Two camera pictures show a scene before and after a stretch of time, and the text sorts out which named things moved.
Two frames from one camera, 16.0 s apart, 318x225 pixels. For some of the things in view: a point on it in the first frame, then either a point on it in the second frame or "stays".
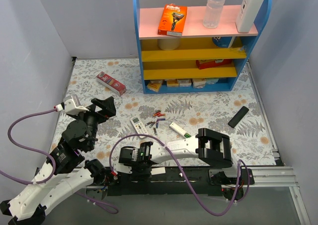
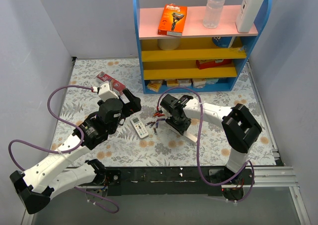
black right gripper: (203, 148) -> (179, 121)
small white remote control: (140, 128) stays
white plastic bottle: (252, 0) stays
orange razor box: (172, 20) stays
